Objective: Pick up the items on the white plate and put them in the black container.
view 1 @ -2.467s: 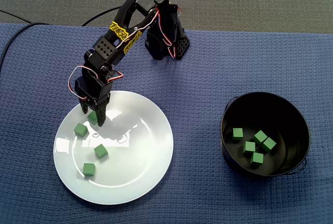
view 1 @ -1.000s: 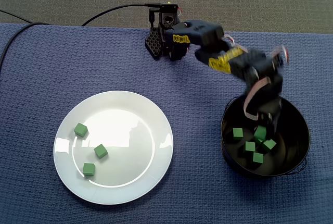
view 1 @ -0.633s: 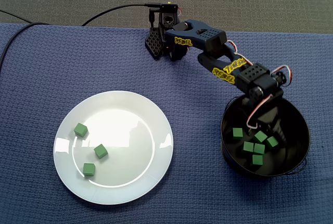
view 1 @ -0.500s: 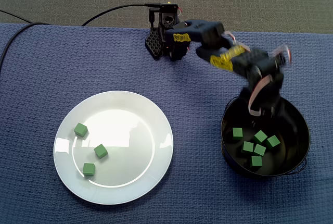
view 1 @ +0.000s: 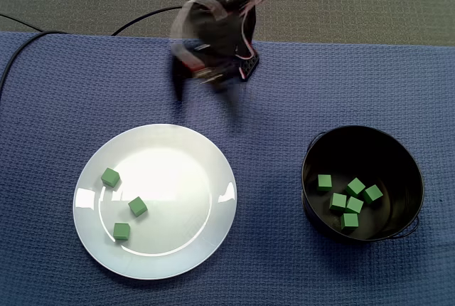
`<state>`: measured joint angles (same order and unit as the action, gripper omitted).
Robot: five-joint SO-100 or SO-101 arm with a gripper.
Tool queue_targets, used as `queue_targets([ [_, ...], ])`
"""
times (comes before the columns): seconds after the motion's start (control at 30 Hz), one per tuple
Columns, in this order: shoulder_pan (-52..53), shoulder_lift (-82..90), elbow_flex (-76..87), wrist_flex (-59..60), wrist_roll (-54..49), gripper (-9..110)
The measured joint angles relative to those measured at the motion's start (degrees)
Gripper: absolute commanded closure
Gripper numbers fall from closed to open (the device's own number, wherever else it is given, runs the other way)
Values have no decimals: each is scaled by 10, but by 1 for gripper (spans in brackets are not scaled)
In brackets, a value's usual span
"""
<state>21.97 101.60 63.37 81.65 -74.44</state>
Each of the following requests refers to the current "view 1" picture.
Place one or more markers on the black metal bucket container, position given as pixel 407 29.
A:
pixel 401 163

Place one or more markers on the blue woven table cloth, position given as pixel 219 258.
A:
pixel 249 178

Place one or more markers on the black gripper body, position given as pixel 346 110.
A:
pixel 193 68

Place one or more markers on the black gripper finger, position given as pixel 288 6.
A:
pixel 231 97
pixel 180 87

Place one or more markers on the green cube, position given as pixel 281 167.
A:
pixel 355 186
pixel 337 202
pixel 121 231
pixel 354 205
pixel 350 221
pixel 137 206
pixel 324 182
pixel 372 194
pixel 110 177

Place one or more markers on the white round plate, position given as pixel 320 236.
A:
pixel 199 235

